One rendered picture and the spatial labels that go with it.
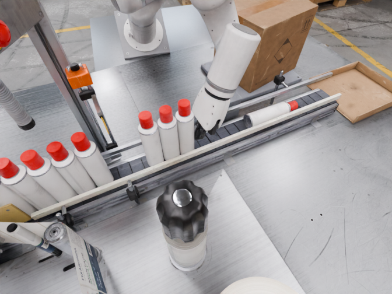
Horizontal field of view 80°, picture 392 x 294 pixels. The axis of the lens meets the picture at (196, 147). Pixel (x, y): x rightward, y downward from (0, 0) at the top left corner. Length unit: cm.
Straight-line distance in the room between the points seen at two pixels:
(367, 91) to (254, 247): 88
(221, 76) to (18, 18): 39
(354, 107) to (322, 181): 42
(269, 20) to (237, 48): 40
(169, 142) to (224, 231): 28
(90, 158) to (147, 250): 26
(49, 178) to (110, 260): 24
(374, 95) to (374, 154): 33
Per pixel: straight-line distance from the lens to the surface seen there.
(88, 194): 71
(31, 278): 73
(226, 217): 66
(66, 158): 62
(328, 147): 96
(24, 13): 55
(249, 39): 56
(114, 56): 134
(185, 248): 44
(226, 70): 58
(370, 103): 122
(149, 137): 62
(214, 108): 62
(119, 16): 137
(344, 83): 127
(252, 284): 48
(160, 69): 120
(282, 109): 88
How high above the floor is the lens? 149
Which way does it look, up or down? 52 degrees down
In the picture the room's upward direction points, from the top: straight up
